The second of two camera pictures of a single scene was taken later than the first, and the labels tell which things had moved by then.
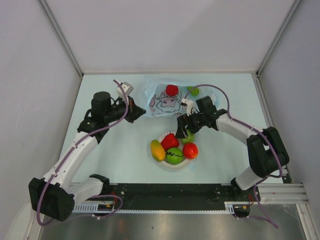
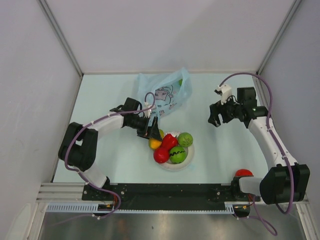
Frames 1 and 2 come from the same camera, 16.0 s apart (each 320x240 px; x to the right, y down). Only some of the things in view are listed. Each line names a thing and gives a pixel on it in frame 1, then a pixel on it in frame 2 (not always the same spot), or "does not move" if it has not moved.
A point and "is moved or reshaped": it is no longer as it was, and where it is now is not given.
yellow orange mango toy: x=157 y=150 is moved or reshaped
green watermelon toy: x=174 y=156 does not move
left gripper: x=133 y=112 → x=148 y=132
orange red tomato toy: x=190 y=150 is moved or reshaped
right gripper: x=184 y=120 → x=217 y=108
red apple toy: x=172 y=90 → x=161 y=155
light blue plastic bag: x=159 y=103 is moved or reshaped
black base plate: x=177 y=196 does not move
